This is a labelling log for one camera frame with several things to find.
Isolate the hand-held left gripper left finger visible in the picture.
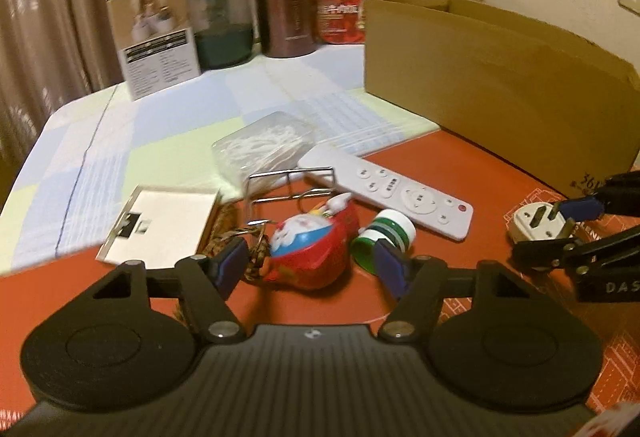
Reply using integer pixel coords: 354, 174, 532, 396
88, 238, 251, 343

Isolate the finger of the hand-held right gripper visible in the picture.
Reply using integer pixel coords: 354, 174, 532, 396
511, 218, 640, 274
559, 171, 640, 222

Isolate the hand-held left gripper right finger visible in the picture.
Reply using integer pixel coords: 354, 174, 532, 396
372, 237, 535, 343

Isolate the white power plug adapter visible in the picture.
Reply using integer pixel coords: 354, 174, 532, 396
508, 201, 577, 249

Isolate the green white small bottle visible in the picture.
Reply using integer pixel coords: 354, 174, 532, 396
350, 209, 417, 276

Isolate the metal wire rack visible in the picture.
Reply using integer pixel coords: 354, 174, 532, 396
244, 165, 337, 229

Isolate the brown cardboard box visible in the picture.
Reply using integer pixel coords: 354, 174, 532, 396
362, 0, 640, 200

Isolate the red table mat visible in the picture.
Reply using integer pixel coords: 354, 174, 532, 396
0, 132, 640, 437

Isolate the white remote control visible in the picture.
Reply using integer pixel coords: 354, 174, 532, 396
298, 144, 475, 242

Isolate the flat white card box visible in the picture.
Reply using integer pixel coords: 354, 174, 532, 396
95, 185, 222, 267

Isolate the clear bag of cotton swabs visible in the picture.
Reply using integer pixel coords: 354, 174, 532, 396
210, 110, 317, 188

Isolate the pastel chequered tablecloth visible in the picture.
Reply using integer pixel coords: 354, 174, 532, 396
0, 42, 442, 279

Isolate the white printed product box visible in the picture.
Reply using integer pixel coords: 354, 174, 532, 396
104, 0, 202, 100

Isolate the green glass jar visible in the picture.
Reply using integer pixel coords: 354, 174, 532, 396
186, 0, 256, 70

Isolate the red instant meal bowl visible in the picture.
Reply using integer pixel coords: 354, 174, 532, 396
314, 0, 402, 46

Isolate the brown metal canister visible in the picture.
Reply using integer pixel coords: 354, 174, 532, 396
253, 0, 319, 59

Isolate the brown braided cord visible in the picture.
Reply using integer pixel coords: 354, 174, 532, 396
206, 204, 272, 285

